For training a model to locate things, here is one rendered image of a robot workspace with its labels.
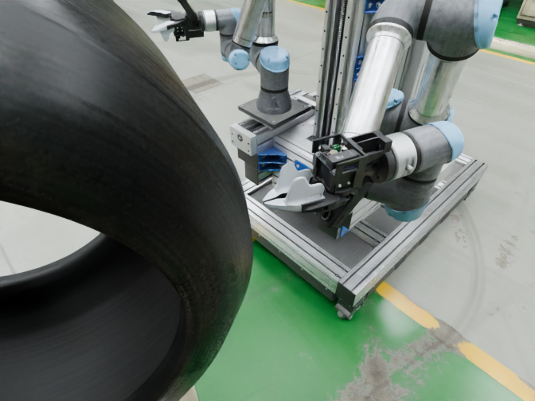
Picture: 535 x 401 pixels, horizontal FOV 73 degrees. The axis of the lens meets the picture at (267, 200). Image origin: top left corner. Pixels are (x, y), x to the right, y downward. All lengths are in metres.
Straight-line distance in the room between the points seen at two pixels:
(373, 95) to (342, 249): 1.01
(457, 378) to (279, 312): 0.74
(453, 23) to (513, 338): 1.41
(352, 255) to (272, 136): 0.63
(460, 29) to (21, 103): 0.80
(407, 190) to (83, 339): 0.60
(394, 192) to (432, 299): 1.22
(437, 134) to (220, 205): 0.46
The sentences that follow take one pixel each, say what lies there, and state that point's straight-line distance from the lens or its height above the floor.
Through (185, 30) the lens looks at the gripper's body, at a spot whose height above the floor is 1.03.
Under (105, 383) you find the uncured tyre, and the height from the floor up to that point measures 0.92.
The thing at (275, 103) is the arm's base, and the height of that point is 0.76.
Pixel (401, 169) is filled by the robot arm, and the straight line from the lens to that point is 0.62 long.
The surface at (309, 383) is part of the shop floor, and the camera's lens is 1.57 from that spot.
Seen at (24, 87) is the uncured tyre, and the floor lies 1.38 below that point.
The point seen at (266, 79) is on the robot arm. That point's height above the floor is 0.86.
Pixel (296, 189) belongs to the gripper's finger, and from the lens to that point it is 0.53.
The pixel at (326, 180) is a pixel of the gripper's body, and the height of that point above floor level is 1.11.
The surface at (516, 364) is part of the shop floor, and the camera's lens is 1.88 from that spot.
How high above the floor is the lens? 1.46
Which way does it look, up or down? 42 degrees down
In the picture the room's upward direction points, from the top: straight up
